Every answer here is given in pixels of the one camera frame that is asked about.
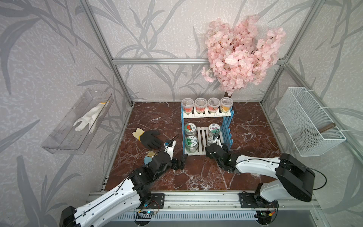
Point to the wooden handled brush in basket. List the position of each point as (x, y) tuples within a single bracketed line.
[(308, 137)]

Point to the clear seed container red label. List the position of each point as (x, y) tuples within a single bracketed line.
[(187, 105)]

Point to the strawberry lid seed container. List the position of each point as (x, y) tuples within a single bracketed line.
[(190, 129)]

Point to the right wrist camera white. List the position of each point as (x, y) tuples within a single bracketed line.
[(217, 140)]

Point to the small clear container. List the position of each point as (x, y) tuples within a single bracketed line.
[(226, 104)]

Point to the white wire mesh basket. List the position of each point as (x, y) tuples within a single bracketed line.
[(299, 110)]

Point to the carrot lid seed container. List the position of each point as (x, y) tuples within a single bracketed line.
[(210, 140)]

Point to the black work glove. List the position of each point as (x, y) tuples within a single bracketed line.
[(148, 139)]

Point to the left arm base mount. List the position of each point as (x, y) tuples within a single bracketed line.
[(155, 200)]

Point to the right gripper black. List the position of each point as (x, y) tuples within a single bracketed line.
[(206, 148)]

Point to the green label seed container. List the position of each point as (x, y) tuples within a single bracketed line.
[(191, 144)]

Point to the blue hand brush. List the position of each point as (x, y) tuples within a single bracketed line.
[(148, 157)]

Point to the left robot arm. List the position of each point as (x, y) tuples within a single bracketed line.
[(130, 194)]

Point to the clear acrylic wall tray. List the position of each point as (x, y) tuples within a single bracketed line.
[(74, 133)]

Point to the pink artificial blossom tree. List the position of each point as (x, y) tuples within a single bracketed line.
[(237, 57)]

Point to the white glove in tray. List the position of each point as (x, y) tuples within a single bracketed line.
[(90, 119)]

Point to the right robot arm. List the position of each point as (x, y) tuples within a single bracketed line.
[(292, 178)]

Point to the blue white two-tier shelf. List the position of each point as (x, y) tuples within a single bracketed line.
[(202, 131)]

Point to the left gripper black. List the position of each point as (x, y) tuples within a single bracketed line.
[(181, 163)]

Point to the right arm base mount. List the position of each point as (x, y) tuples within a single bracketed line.
[(252, 201)]

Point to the pink flower lid container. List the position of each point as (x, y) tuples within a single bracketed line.
[(213, 128)]

